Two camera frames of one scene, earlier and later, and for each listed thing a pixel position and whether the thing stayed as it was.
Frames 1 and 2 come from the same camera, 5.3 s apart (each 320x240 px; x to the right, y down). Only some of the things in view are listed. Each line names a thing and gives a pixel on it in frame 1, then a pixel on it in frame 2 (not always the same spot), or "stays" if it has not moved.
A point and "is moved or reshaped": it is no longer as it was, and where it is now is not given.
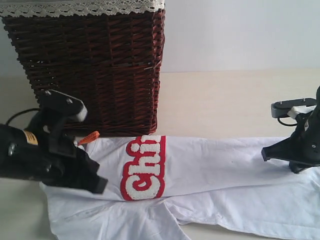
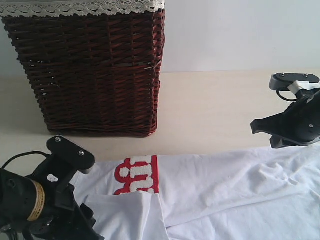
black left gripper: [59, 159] → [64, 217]
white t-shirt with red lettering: [212, 187] is moved or reshaped
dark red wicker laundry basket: [111, 63] stays
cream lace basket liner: [63, 8] stays
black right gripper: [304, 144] → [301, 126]
